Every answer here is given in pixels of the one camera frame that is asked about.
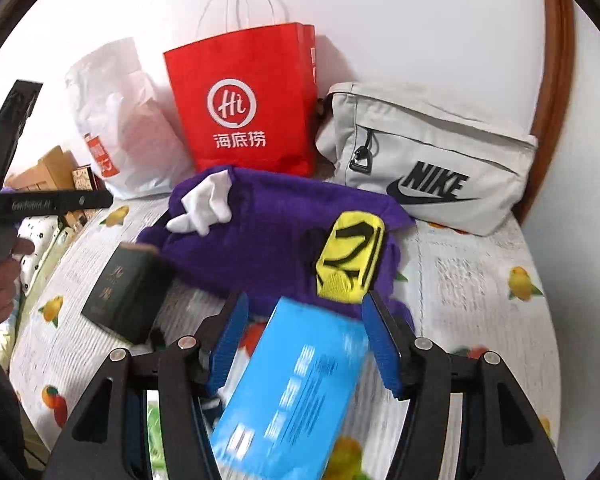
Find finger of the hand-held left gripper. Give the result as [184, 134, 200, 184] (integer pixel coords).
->
[73, 190, 115, 212]

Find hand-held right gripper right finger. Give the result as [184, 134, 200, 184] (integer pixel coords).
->
[361, 290, 566, 480]

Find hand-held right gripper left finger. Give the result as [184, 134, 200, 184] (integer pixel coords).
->
[42, 290, 251, 480]

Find blue tissue box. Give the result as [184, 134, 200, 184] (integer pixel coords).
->
[210, 296, 372, 480]

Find green cassette-print box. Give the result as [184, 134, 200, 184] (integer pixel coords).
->
[145, 400, 164, 480]

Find person's left forearm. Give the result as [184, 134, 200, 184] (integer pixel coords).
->
[0, 322, 33, 480]

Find person's left hand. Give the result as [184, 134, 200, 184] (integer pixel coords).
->
[0, 237, 37, 327]

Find patterned brown box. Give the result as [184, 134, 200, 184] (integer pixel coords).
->
[71, 165, 107, 194]

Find brown cardboard boxes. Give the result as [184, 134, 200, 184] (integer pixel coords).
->
[4, 145, 103, 233]

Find white floral cloth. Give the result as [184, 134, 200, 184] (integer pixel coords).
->
[16, 215, 62, 295]

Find dark green box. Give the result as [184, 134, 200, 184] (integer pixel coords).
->
[80, 241, 177, 346]

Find white plastic shopping bag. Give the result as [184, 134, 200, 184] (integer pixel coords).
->
[64, 37, 197, 199]

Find fruit print table cover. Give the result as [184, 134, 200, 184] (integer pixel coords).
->
[7, 175, 564, 480]

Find yellow black mesh pouch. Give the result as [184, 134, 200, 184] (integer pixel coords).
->
[314, 211, 385, 305]

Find white crumpled plastic wrapper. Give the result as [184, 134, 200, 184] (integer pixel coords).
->
[167, 170, 234, 236]

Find purple towel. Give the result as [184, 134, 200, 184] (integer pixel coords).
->
[136, 165, 417, 335]

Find red paper bag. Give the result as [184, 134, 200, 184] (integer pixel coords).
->
[162, 0, 322, 179]

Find grey waist bag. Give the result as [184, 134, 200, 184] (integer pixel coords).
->
[314, 81, 540, 237]

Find brown wooden door frame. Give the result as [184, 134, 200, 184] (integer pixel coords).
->
[514, 0, 577, 222]

